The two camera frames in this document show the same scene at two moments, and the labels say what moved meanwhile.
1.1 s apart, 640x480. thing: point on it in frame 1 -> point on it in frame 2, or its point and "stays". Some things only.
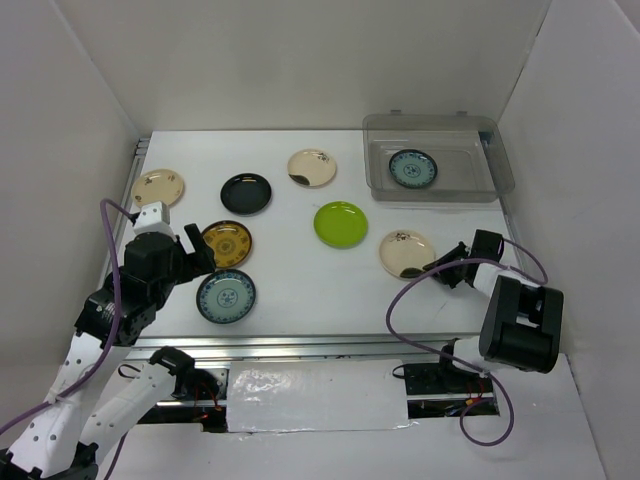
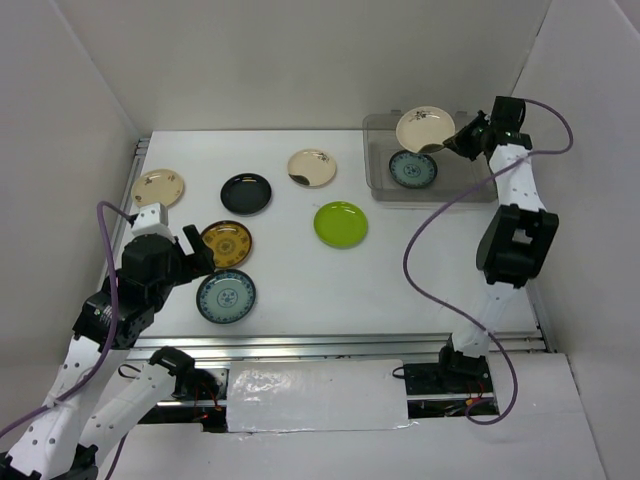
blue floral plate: [225, 296] stays
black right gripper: [462, 249] -> [461, 141]
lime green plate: [340, 224] stays
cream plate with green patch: [405, 253] -> [424, 125]
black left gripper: [201, 261] stays
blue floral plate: [413, 168] stays
